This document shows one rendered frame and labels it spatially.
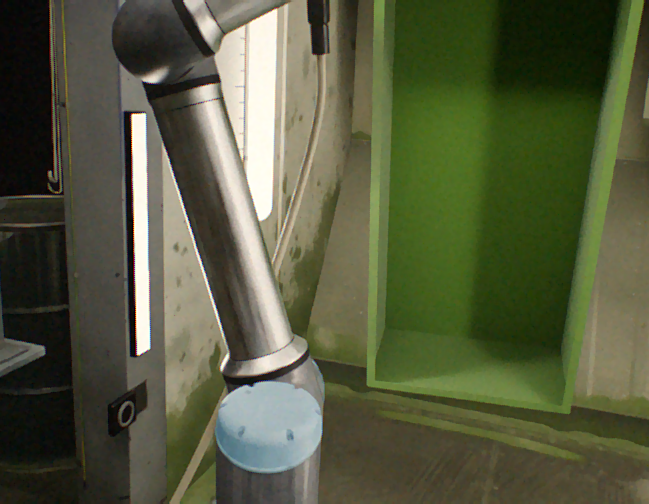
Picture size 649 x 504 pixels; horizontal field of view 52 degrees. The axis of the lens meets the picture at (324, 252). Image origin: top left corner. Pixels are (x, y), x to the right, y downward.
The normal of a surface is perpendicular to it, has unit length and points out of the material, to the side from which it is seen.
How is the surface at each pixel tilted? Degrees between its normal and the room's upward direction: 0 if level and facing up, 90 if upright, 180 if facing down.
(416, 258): 102
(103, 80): 90
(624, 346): 57
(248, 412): 5
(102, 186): 90
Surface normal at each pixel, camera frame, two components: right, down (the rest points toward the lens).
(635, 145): -0.33, 0.21
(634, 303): -0.26, -0.35
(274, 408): 0.04, -0.94
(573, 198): -0.24, 0.41
